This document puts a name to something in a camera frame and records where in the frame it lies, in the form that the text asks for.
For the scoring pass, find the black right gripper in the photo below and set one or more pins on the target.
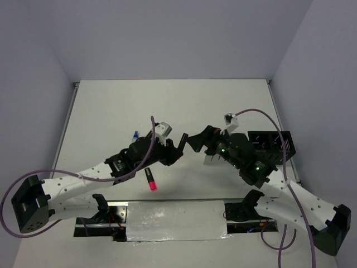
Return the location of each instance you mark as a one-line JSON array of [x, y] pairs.
[[208, 137]]

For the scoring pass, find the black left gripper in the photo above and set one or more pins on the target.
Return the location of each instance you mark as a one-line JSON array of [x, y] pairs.
[[170, 153]]

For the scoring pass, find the orange cap black highlighter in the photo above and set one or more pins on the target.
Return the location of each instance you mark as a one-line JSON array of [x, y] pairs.
[[182, 142]]

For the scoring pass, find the pink cap black highlighter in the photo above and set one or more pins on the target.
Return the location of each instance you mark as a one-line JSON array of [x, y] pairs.
[[151, 182]]

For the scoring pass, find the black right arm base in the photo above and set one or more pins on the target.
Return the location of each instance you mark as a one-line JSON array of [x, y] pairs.
[[238, 212]]

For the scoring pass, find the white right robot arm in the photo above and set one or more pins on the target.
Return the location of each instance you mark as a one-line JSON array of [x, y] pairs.
[[272, 196]]

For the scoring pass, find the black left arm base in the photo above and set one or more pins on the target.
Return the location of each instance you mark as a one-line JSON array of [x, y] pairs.
[[114, 226]]

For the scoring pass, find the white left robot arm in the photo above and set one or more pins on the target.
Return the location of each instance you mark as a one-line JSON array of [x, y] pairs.
[[40, 201]]

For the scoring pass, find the white slotted organizer box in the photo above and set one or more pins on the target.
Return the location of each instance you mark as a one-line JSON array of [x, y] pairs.
[[213, 160]]

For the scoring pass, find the clear spray bottle blue cap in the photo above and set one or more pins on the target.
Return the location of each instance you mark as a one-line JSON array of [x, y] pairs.
[[135, 136]]

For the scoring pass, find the silver foil covered panel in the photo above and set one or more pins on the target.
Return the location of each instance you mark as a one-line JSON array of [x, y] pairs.
[[176, 221]]

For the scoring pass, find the black slotted organizer box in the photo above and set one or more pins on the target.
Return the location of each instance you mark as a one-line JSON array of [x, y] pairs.
[[268, 145]]

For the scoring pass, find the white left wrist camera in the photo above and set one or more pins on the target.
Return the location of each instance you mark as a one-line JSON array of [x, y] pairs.
[[162, 131]]

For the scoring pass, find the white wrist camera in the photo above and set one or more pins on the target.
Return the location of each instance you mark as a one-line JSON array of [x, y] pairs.
[[162, 131], [231, 121]]

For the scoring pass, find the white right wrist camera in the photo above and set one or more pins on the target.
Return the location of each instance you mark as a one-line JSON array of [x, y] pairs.
[[231, 121]]

